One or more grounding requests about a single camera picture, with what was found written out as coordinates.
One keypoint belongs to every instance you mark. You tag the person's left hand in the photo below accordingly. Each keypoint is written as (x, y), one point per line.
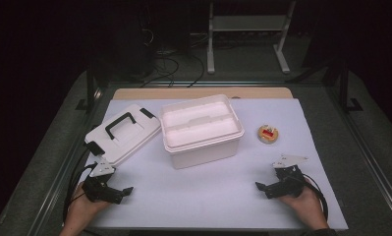
(80, 209)

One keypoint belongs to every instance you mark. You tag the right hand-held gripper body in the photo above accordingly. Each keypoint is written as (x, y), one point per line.
(287, 187)

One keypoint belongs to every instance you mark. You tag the person's right hand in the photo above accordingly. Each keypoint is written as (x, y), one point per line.
(309, 208)

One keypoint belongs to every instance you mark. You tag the white table mat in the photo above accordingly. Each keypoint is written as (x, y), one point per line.
(196, 200)

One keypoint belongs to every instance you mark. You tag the metal frame rail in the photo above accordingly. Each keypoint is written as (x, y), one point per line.
(57, 183)
(370, 164)
(216, 83)

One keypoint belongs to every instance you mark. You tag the white plastic storage box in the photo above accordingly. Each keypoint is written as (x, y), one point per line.
(203, 155)

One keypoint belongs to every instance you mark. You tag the light wooden board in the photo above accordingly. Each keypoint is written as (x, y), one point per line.
(170, 93)

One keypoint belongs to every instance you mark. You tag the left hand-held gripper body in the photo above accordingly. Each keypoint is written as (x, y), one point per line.
(100, 191)

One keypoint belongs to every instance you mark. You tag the white metal stand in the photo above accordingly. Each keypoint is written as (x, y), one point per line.
(249, 23)

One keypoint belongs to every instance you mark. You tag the black frame post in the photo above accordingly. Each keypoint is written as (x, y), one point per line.
(90, 85)
(345, 88)

